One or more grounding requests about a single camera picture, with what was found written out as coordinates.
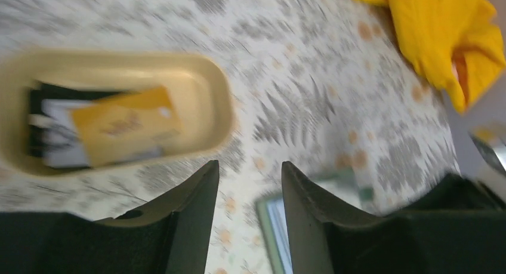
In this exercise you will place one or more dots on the green card holder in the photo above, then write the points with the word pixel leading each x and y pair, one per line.
pixel 272 219

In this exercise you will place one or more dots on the yellow cloth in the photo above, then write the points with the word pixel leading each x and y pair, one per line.
pixel 453 44

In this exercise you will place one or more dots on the beige oval tray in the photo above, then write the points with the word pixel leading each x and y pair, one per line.
pixel 198 87

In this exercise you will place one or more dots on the floral table mat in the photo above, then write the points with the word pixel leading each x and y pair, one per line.
pixel 319 83

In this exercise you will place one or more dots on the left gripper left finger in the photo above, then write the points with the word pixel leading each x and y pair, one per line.
pixel 169 234

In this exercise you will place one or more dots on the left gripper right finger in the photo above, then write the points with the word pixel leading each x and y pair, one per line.
pixel 456 227

